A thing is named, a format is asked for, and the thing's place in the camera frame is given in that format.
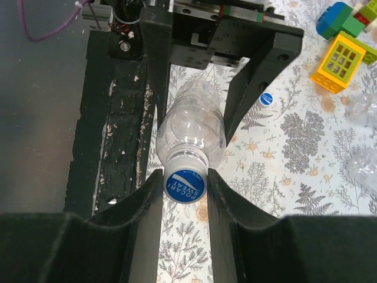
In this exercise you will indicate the green blue toy blocks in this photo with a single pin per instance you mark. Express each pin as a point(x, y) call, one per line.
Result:
point(336, 18)

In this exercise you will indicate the yellow window toy block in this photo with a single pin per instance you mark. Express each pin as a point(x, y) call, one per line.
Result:
point(339, 63)

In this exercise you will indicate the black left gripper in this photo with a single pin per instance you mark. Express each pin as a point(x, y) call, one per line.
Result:
point(222, 33)

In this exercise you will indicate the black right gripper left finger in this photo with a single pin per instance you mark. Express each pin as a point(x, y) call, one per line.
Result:
point(120, 244)

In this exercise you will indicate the blue white bottle cap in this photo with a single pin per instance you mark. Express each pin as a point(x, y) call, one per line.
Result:
point(185, 179)
point(266, 100)

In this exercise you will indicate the toy block car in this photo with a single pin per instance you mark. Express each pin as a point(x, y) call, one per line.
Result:
point(364, 19)

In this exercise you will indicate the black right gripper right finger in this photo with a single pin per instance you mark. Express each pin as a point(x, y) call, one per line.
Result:
point(250, 245)

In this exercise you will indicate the clear plastic bottle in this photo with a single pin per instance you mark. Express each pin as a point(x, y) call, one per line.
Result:
point(362, 168)
point(362, 110)
point(192, 135)

